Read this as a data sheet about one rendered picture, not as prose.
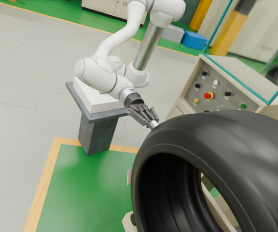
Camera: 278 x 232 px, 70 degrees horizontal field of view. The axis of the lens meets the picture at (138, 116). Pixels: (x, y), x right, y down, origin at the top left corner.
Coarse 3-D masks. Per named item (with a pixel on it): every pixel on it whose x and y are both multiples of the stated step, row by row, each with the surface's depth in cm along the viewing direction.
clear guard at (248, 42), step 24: (240, 0) 110; (264, 0) 100; (240, 24) 111; (264, 24) 101; (216, 48) 126; (240, 48) 112; (264, 48) 102; (240, 72) 114; (264, 72) 103; (264, 96) 104
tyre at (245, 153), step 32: (160, 128) 55; (192, 128) 45; (224, 128) 41; (256, 128) 42; (160, 160) 78; (192, 160) 42; (224, 160) 37; (256, 160) 34; (160, 192) 80; (192, 192) 82; (224, 192) 36; (256, 192) 32; (160, 224) 76; (192, 224) 80; (256, 224) 32
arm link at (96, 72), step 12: (132, 0) 103; (132, 12) 102; (144, 12) 107; (132, 24) 101; (120, 36) 94; (132, 36) 102; (108, 48) 88; (84, 60) 79; (96, 60) 81; (108, 60) 85; (84, 72) 78; (96, 72) 80; (108, 72) 84; (96, 84) 83; (108, 84) 85
